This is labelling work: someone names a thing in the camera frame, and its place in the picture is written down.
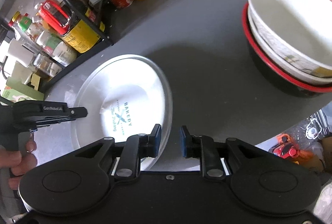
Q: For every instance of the red rimmed black bowl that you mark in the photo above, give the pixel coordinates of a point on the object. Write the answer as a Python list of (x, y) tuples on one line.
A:
[(272, 72)]

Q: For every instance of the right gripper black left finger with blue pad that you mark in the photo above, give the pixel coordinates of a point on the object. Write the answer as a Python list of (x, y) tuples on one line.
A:
[(135, 148)]

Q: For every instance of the white seasoning jar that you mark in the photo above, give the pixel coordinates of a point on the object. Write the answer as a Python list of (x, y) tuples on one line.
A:
[(29, 59)]

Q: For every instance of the orange red toy item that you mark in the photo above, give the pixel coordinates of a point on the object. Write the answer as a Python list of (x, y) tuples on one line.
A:
[(287, 148)]

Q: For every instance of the white top bowl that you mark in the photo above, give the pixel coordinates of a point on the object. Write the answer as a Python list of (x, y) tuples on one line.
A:
[(298, 31)]

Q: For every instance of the person's left hand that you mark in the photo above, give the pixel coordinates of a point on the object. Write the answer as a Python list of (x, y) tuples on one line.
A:
[(19, 164)]

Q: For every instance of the white plate Sweet logo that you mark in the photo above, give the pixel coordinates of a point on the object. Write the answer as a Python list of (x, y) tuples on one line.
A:
[(128, 69)]

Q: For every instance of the soy sauce bottle red cap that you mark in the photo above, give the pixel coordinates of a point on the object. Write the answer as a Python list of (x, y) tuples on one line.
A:
[(80, 36)]

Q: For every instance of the dark glass gold-cap bottle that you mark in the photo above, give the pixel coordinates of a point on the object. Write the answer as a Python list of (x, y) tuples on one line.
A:
[(77, 3)]

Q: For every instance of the white plate Bakery logo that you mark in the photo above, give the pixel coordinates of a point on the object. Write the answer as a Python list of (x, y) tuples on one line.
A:
[(132, 109)]

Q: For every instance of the green cardboard box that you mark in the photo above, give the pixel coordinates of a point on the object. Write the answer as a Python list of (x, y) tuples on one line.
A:
[(15, 91)]

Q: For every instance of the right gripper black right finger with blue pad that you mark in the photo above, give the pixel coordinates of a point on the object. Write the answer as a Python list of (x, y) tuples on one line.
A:
[(204, 149)]

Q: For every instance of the white patterned bowl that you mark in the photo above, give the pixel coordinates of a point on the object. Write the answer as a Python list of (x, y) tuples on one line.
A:
[(284, 65)]

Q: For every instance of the green labelled seasoning jar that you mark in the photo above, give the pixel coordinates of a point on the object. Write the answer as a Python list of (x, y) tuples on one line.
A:
[(50, 43)]

